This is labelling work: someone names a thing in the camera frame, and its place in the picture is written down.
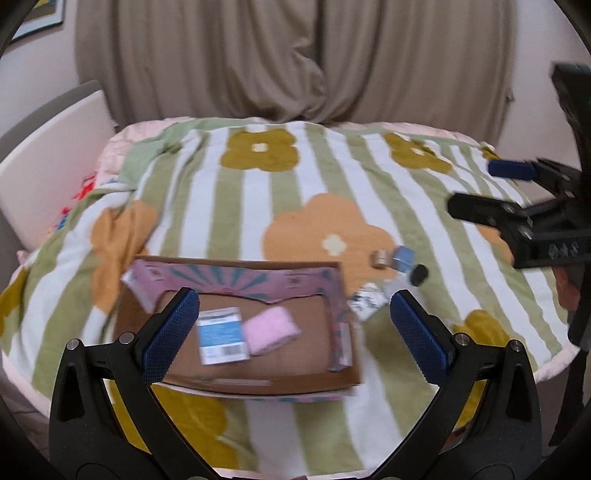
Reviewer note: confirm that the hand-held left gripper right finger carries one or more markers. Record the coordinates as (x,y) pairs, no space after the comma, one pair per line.
(420,337)

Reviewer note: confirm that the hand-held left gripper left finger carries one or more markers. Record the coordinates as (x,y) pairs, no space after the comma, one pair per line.
(168,337)

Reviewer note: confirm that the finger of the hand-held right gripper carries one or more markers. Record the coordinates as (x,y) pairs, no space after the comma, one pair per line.
(510,169)
(480,207)

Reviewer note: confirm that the small black jar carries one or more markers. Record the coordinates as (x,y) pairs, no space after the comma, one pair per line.
(419,275)

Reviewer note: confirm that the black and white patterned packet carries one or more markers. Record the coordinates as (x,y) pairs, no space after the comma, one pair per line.
(367,301)

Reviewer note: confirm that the small light blue box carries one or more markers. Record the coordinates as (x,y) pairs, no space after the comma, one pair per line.
(402,258)

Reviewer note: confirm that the cardboard box with pink print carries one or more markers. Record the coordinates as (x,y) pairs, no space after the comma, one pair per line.
(295,350)

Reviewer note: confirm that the person's right hand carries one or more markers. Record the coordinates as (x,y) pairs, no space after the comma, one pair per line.
(567,286)

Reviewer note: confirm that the white and blue carton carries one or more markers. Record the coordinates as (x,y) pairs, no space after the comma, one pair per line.
(221,337)

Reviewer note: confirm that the pink fluffy towel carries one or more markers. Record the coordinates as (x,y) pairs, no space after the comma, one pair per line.
(270,330)

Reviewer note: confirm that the striped floral blanket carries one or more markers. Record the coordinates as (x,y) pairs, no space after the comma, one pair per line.
(300,184)

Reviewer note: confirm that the pink printed quilt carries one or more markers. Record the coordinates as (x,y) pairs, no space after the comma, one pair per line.
(113,154)

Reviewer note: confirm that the white grey headboard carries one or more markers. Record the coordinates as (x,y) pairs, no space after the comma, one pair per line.
(46,152)

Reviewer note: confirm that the beige curtain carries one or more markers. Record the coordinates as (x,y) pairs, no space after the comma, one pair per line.
(231,55)

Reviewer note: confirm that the framed wall picture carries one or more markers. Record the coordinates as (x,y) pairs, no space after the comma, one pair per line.
(41,14)

